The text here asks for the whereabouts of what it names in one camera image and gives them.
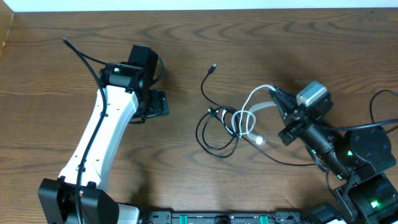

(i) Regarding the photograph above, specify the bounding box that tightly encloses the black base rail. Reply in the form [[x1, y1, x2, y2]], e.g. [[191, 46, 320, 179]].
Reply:
[[116, 202, 343, 224]]

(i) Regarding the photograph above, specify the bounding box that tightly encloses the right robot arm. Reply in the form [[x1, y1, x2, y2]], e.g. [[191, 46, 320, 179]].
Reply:
[[269, 88, 397, 223]]

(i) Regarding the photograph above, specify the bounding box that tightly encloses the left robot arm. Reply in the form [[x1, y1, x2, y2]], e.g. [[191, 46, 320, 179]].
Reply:
[[38, 45, 169, 223]]

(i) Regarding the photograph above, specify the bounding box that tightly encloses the white USB cable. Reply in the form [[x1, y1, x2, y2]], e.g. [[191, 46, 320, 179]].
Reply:
[[221, 83, 278, 146]]

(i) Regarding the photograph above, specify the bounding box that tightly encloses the black USB cable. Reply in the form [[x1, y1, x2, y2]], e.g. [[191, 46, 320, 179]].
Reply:
[[195, 63, 318, 167]]

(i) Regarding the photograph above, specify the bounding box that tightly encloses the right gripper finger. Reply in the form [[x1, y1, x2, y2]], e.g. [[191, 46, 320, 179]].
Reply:
[[274, 99, 299, 124], [269, 88, 297, 108]]

